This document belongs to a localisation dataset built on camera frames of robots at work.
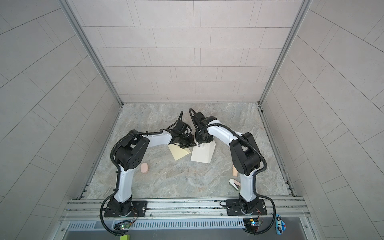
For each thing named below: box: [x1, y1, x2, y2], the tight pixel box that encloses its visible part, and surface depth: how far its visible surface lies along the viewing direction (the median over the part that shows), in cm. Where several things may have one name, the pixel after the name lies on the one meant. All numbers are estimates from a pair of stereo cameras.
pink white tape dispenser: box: [229, 178, 241, 192], surface depth 79 cm
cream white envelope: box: [190, 139, 216, 164], surface depth 92 cm
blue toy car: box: [275, 214, 287, 235], surface depth 68 cm
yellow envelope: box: [167, 144, 191, 161], surface depth 91 cm
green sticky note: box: [119, 234, 130, 240], surface depth 64 cm
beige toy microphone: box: [232, 164, 238, 177], surface depth 82 cm
